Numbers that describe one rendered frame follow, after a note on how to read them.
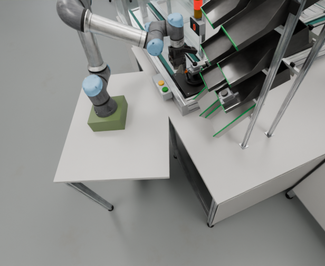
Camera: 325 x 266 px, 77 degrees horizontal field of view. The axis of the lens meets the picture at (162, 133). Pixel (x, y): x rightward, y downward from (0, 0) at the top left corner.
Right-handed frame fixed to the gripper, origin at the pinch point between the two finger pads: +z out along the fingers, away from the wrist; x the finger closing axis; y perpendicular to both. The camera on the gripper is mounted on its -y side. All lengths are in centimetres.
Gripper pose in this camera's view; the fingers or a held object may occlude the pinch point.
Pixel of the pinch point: (182, 72)
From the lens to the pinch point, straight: 134.6
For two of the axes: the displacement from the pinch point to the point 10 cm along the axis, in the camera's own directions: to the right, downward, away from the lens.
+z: 1.4, 5.4, 8.3
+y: -9.2, 3.8, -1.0
